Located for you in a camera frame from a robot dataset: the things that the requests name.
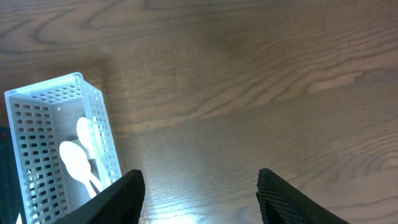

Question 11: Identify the white plastic spoon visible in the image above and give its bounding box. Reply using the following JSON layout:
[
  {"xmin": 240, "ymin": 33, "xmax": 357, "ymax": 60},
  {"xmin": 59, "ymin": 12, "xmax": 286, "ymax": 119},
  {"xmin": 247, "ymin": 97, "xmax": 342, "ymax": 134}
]
[
  {"xmin": 59, "ymin": 141, "xmax": 103, "ymax": 198},
  {"xmin": 76, "ymin": 117, "xmax": 95, "ymax": 159}
]

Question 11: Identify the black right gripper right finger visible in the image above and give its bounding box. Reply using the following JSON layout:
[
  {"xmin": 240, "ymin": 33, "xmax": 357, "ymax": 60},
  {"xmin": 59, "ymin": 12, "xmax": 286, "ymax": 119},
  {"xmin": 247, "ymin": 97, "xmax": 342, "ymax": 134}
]
[{"xmin": 256, "ymin": 168, "xmax": 348, "ymax": 224}]

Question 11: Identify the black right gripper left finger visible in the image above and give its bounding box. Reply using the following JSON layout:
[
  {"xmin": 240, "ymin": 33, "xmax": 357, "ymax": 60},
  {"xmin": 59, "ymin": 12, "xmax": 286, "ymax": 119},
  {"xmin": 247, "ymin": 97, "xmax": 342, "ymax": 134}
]
[{"xmin": 57, "ymin": 169, "xmax": 146, "ymax": 224}]

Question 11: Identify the clear plastic basket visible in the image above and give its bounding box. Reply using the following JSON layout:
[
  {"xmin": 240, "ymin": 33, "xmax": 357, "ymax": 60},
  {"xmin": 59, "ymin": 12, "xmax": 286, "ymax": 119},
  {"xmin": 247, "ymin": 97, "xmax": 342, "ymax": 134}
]
[{"xmin": 4, "ymin": 72, "xmax": 122, "ymax": 223}]

